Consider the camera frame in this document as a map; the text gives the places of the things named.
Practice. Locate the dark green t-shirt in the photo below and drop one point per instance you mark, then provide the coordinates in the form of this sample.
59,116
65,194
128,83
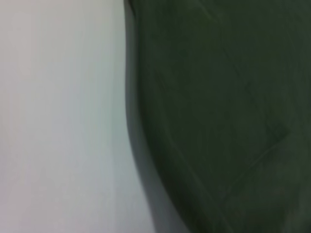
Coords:
230,109

